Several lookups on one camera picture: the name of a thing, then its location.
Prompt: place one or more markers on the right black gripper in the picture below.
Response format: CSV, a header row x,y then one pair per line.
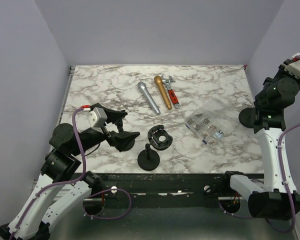
x,y
281,71

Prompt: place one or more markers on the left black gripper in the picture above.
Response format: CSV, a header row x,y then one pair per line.
x,y
112,115

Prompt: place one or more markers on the silver microphone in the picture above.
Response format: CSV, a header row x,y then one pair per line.
x,y
144,91

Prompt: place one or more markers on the gold microphone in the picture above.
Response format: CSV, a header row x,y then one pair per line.
x,y
159,83

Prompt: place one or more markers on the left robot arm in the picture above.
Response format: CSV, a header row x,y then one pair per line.
x,y
64,180

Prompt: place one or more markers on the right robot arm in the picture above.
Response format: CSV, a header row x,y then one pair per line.
x,y
278,199

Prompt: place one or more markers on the black left mic stand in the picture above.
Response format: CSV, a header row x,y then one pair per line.
x,y
126,142

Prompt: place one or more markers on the black right mic stand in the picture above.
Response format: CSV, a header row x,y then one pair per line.
x,y
247,117

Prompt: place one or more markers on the clear plastic screw box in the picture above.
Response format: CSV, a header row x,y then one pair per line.
x,y
205,123

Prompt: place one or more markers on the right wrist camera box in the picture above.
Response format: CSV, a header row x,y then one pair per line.
x,y
293,68

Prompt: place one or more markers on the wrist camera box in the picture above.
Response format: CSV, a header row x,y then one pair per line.
x,y
96,117
293,68

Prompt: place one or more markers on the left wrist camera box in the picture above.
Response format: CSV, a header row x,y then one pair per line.
x,y
96,117

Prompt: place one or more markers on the black shock-mount mic stand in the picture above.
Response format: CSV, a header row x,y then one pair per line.
x,y
148,159

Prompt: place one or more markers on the red-handled adjustable wrench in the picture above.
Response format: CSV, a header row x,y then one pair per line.
x,y
167,82

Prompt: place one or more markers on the black front rail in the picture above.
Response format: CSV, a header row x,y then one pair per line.
x,y
153,191

